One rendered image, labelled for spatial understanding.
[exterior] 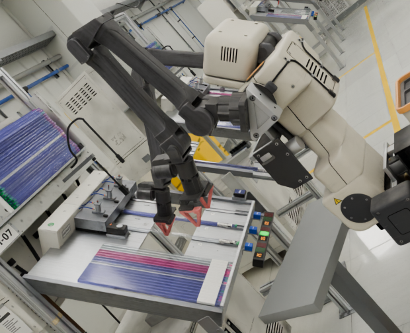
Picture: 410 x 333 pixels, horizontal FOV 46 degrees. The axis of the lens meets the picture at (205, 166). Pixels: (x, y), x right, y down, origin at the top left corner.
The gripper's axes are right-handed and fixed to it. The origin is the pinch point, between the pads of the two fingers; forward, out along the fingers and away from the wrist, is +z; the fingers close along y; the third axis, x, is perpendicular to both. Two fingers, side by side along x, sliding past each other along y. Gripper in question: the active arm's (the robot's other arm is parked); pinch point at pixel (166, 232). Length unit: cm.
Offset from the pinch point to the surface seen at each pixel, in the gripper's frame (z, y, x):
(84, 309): 140, -97, -108
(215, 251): 2.6, 5.9, 20.7
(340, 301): 53, -33, 69
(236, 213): 1.9, -20.9, 24.1
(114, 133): 3, -109, -69
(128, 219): -0.4, -7.3, -19.1
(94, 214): -6.9, 1.2, -29.4
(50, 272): -0.6, 31.3, -33.6
